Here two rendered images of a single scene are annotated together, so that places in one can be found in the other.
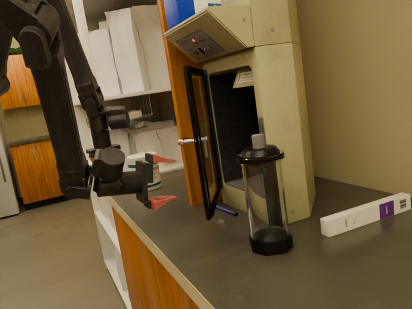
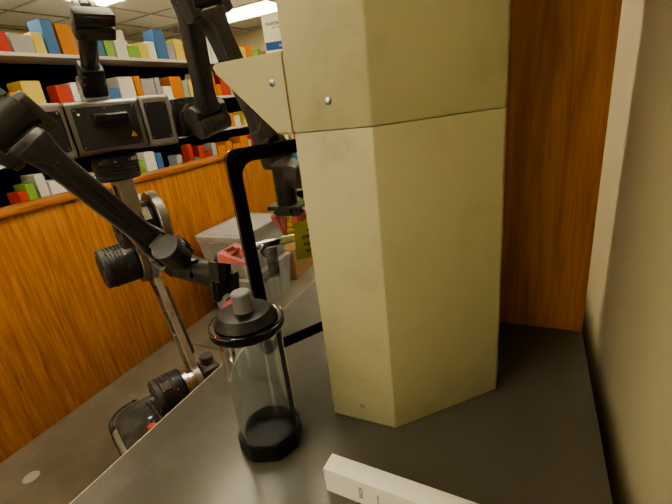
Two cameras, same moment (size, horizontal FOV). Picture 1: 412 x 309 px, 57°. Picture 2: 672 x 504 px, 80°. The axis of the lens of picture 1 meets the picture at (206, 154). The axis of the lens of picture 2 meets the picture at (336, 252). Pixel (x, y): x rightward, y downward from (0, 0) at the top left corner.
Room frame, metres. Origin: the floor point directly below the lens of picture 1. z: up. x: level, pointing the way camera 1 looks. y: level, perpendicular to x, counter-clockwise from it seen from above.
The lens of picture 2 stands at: (0.63, -0.61, 1.44)
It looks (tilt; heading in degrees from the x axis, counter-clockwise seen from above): 21 degrees down; 51
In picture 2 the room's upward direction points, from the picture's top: 7 degrees counter-clockwise
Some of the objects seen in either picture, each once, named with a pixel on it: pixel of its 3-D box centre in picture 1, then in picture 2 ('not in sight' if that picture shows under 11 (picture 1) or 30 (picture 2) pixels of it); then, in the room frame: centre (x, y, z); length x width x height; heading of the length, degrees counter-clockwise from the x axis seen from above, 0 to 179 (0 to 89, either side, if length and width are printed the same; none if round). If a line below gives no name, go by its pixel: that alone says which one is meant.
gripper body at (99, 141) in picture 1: (102, 141); not in sight; (1.25, 0.33, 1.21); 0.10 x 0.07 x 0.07; 117
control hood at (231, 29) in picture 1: (203, 38); (308, 94); (1.08, -0.04, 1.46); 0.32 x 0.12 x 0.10; 23
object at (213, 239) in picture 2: not in sight; (245, 244); (1.97, 2.10, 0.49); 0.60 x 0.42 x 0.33; 23
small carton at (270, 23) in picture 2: (207, 3); (284, 38); (1.03, -0.06, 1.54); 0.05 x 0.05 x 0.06; 40
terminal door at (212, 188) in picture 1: (204, 137); (317, 240); (1.08, 0.00, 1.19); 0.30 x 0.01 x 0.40; 171
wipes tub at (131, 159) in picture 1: (144, 171); not in sight; (1.62, 0.28, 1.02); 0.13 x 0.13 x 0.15
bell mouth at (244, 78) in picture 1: (261, 74); not in sight; (1.12, -0.19, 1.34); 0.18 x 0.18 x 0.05
